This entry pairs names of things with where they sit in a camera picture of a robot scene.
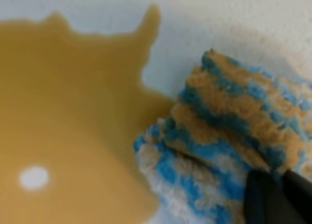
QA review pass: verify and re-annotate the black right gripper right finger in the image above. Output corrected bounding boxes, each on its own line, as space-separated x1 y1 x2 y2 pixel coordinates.
284 170 312 212

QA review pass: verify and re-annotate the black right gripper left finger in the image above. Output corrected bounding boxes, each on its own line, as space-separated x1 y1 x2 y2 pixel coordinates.
243 170 312 224

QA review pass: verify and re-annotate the blue white striped rag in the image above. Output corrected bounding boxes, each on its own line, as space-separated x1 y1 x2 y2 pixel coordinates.
134 50 312 224

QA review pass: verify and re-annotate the brown coffee stain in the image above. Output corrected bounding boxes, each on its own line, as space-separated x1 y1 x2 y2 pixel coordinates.
0 6 171 224

